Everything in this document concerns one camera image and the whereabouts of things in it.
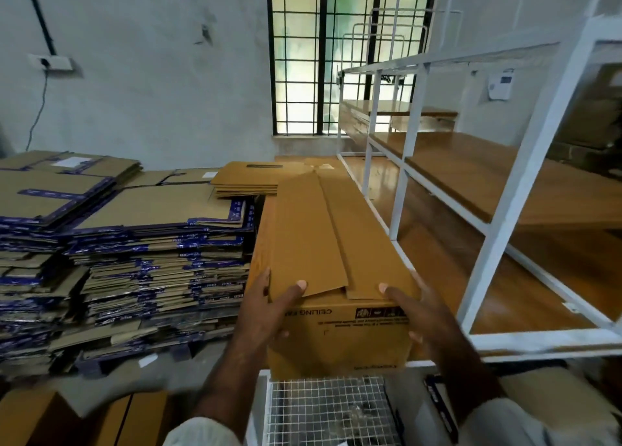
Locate person's left hand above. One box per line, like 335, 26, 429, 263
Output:
238, 269, 308, 349

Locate black framed window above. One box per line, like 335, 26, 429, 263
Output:
266, 0, 439, 136

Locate white metal shelf rack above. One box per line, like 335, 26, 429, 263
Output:
337, 0, 622, 359

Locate white wall socket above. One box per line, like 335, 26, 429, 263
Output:
29, 54, 74, 73

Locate stack of brown cartons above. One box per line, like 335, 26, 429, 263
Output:
248, 171, 424, 382

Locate person's right hand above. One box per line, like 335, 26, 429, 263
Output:
377, 270, 463, 359

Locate person's left forearm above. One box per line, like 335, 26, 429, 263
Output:
192, 334, 278, 440

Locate white wire mesh cage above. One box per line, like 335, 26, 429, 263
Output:
255, 371, 404, 446

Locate person's light grey shirt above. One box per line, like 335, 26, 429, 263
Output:
163, 397, 584, 446

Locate assembled boxes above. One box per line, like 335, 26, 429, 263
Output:
0, 387, 178, 446

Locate white wall device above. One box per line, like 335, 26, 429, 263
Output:
488, 68, 517, 102

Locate wooden table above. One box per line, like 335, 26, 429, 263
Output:
248, 154, 622, 369

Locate thin wall cable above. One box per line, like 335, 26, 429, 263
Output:
24, 0, 58, 153

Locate person's right forearm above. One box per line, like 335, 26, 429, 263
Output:
428, 338, 507, 425

